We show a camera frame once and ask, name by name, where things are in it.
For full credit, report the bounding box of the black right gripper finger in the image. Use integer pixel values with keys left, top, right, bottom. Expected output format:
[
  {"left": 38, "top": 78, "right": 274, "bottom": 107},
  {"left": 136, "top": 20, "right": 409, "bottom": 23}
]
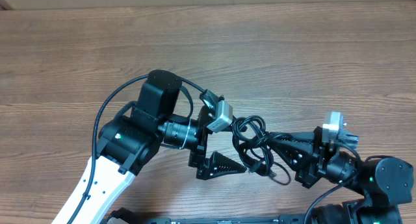
[
  {"left": 269, "top": 132, "right": 315, "bottom": 143},
  {"left": 269, "top": 140, "right": 314, "bottom": 171}
]

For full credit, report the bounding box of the black usb cable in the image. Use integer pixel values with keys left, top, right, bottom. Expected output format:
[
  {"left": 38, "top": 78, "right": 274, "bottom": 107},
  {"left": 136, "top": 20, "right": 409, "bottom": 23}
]
[{"left": 231, "top": 115, "right": 292, "bottom": 186}]

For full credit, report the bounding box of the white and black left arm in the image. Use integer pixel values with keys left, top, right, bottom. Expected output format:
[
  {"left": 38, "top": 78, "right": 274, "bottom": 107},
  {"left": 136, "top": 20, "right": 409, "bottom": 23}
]
[{"left": 54, "top": 69, "right": 246, "bottom": 223}]

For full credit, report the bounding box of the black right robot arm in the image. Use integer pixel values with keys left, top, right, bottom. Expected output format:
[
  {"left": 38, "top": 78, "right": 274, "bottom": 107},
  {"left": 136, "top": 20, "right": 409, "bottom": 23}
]
[{"left": 267, "top": 127, "right": 414, "bottom": 223}]

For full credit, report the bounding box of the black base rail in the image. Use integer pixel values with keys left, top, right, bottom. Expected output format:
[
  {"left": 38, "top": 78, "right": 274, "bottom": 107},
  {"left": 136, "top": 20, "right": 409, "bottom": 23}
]
[{"left": 99, "top": 208, "right": 305, "bottom": 224}]

